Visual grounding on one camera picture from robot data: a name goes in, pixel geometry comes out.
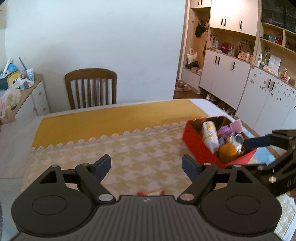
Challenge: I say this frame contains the red metal tin box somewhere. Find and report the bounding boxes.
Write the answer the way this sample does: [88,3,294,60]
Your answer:
[183,116,256,169]

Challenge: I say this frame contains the orange fruit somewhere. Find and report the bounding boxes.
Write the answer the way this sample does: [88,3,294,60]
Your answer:
[218,143,238,163]

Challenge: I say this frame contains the red small snack packet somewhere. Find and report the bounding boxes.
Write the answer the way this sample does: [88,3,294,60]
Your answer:
[136,190,166,196]

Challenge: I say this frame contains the white yellow lotion bottle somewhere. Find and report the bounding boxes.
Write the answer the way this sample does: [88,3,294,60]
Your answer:
[201,121,220,154]

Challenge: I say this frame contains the round silver compact mirror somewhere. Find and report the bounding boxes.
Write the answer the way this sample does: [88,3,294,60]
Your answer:
[226,132,245,154]

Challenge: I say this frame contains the pink comb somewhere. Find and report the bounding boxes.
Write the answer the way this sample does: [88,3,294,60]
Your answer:
[229,119,243,133]

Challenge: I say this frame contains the purple grape toy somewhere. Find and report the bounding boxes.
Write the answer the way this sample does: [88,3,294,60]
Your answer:
[217,125,233,139]

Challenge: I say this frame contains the yellow table runner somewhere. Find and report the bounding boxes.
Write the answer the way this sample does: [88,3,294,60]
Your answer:
[32,99,207,150]

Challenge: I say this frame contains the cream lace tablecloth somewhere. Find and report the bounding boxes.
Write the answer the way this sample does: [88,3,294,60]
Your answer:
[21,121,191,197]

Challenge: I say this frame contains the white side cabinet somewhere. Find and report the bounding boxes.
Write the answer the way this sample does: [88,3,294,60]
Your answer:
[1,74,51,125]

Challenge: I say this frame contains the brown wooden chair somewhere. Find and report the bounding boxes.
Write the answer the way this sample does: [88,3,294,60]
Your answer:
[64,68,117,109]

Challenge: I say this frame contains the plastic bag of items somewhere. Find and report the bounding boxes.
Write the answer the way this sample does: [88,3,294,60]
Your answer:
[0,88,21,118]

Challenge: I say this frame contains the white tote bag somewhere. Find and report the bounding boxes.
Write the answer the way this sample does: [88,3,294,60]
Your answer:
[186,47,198,64]

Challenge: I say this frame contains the teal yellow organizer box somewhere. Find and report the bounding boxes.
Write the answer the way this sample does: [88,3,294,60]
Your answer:
[0,70,21,90]

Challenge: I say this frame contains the white wall cabinet unit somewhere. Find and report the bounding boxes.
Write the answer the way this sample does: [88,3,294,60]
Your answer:
[177,1,295,135]

